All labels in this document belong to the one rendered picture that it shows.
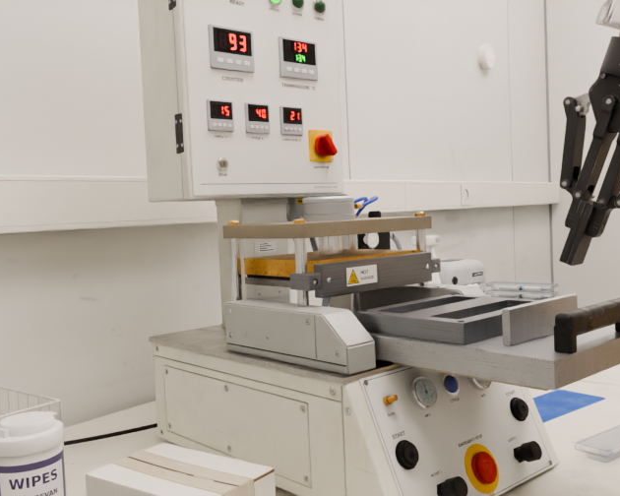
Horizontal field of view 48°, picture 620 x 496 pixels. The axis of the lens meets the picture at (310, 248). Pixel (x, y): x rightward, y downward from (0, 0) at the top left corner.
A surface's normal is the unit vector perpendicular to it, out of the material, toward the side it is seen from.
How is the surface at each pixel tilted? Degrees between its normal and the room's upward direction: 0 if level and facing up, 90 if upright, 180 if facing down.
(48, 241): 90
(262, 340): 90
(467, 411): 65
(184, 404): 90
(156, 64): 90
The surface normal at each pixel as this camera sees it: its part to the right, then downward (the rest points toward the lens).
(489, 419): 0.58, -0.41
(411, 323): -0.75, 0.07
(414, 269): 0.66, 0.01
